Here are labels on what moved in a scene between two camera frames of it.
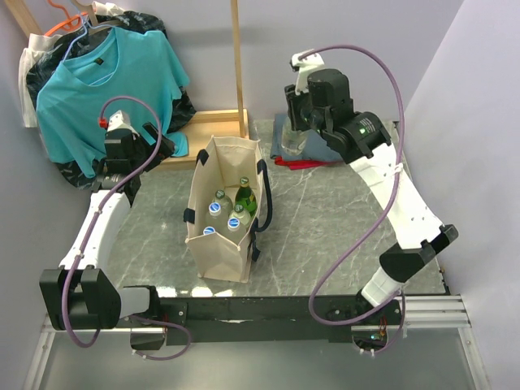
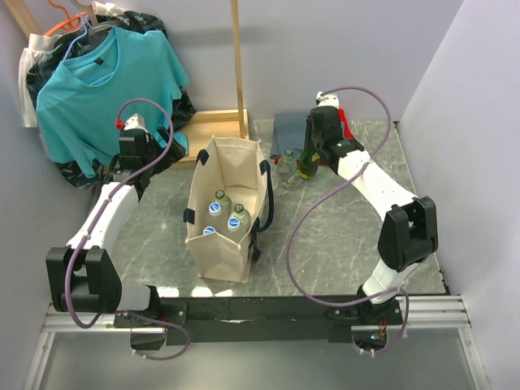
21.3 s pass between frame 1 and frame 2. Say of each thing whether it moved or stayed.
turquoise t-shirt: stayed
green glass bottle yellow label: moved
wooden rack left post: stayed
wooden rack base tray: stayed
